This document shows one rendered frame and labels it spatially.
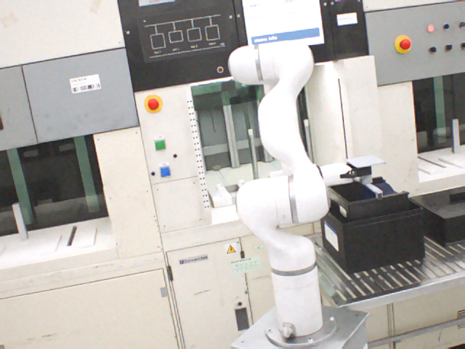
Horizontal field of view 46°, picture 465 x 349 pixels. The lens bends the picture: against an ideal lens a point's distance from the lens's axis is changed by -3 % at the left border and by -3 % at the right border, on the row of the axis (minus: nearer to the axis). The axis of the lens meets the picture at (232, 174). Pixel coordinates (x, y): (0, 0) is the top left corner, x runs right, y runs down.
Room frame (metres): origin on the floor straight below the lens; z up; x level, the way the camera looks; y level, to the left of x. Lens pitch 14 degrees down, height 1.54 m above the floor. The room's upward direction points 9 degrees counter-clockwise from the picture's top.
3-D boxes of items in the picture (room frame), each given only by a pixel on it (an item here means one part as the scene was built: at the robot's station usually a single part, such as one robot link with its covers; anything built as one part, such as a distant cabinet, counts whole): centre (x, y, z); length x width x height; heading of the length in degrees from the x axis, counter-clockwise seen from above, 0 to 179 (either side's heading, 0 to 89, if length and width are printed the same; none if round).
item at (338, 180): (1.76, -0.32, 1.06); 0.11 x 0.10 x 0.07; 96
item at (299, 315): (1.33, -0.12, 0.85); 0.19 x 0.19 x 0.18
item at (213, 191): (2.32, 0.00, 0.89); 0.22 x 0.21 x 0.04; 8
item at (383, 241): (1.77, -0.43, 0.85); 0.28 x 0.28 x 0.17; 6
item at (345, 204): (1.77, -0.43, 0.93); 0.24 x 0.20 x 0.32; 6
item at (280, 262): (1.34, -0.09, 1.07); 0.19 x 0.12 x 0.24; 81
